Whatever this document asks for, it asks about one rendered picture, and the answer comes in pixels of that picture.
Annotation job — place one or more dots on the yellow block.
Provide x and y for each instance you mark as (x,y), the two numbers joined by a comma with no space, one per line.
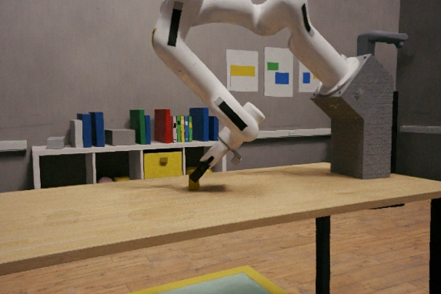
(192,185)

